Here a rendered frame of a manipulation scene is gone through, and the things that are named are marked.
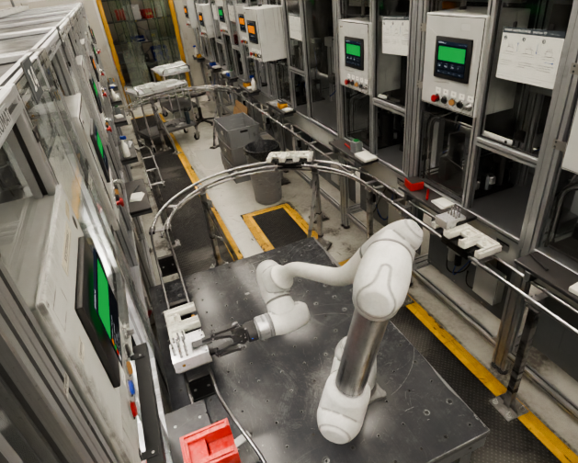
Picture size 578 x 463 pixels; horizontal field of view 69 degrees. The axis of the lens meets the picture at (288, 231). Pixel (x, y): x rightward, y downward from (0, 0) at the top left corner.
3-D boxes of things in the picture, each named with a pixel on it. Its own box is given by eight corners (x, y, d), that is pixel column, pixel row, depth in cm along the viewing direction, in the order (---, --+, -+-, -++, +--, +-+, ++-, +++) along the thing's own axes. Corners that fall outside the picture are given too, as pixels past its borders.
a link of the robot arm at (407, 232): (361, 233, 133) (351, 258, 123) (403, 201, 122) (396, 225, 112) (391, 261, 135) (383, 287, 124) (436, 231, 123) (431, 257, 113)
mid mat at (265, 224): (329, 246, 379) (329, 245, 378) (273, 265, 364) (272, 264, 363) (288, 202, 459) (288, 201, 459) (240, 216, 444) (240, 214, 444)
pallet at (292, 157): (267, 169, 343) (266, 157, 338) (271, 162, 355) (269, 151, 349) (311, 168, 336) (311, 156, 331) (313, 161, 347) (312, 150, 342)
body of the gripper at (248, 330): (255, 331, 161) (231, 339, 159) (251, 314, 157) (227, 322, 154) (260, 344, 155) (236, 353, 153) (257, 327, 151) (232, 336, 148)
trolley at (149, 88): (153, 154, 629) (135, 89, 578) (139, 147, 668) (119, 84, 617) (204, 138, 674) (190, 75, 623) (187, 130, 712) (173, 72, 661)
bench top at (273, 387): (489, 436, 154) (491, 430, 151) (207, 584, 125) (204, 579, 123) (313, 241, 274) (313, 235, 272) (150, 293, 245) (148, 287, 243)
